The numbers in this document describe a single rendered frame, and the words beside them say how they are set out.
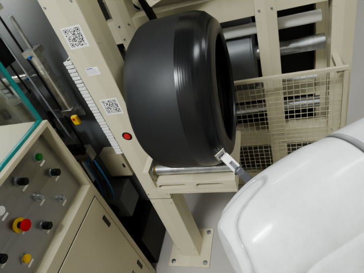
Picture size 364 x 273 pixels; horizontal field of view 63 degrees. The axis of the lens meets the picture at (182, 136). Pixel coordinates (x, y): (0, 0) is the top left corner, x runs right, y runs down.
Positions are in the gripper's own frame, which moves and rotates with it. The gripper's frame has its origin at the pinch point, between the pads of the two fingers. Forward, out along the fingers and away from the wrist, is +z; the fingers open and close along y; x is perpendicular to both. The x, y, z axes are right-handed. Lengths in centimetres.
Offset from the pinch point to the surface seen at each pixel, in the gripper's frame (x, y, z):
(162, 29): 14.2, -27.6, 38.8
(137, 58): 1.9, -29.1, 36.4
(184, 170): -15.3, 15.3, 16.1
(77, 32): -6, -34, 58
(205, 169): -8.6, 15.3, 9.9
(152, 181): -28.7, 15.1, 22.5
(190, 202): -39, 119, 34
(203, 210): -35, 115, 22
